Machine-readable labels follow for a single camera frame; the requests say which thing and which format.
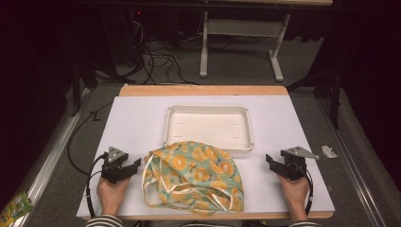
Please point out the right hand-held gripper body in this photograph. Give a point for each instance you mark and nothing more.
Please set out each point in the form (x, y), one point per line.
(294, 168)

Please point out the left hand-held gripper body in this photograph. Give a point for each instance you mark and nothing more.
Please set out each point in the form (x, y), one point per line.
(113, 170)

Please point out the orange-print green cloth bag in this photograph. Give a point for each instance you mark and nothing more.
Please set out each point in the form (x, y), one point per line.
(192, 179)

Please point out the white plastic tray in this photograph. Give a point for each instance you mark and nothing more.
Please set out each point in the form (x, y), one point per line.
(208, 126)

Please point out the person's left hand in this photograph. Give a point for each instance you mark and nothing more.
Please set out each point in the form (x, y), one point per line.
(111, 195)

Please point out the person's right hand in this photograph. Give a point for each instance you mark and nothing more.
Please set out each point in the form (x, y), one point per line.
(294, 195)

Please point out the crumpled white paper scrap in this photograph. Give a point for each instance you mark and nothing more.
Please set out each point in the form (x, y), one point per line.
(328, 152)

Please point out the black metal stand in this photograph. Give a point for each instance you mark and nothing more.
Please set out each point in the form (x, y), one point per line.
(77, 85)
(334, 94)

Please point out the green snack packet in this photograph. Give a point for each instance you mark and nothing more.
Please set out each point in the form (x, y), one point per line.
(14, 208)

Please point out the metal floor rail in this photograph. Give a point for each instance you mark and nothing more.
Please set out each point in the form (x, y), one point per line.
(47, 164)
(350, 164)

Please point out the white metal desk frame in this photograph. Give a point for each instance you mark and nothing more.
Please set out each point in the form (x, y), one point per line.
(242, 28)

